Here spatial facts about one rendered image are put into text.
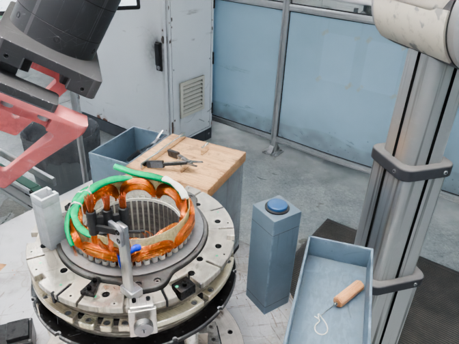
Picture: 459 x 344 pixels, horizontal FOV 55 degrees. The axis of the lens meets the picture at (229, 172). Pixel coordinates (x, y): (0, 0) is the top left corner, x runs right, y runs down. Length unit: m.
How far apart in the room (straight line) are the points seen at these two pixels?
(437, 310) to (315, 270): 1.57
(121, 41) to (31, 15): 2.89
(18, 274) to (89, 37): 0.92
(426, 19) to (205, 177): 0.49
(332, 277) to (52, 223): 0.45
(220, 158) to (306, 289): 0.39
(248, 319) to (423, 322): 1.33
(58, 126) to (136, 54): 2.82
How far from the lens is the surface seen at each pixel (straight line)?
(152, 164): 0.94
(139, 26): 3.03
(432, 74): 0.76
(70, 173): 2.35
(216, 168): 0.94
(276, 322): 1.01
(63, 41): 0.31
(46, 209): 0.67
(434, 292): 2.40
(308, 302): 0.72
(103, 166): 1.02
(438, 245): 2.73
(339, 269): 0.78
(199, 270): 0.65
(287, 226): 0.88
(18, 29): 0.32
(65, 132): 0.29
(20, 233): 1.31
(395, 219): 0.86
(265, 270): 0.94
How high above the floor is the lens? 1.53
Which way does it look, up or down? 30 degrees down
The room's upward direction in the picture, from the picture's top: 2 degrees clockwise
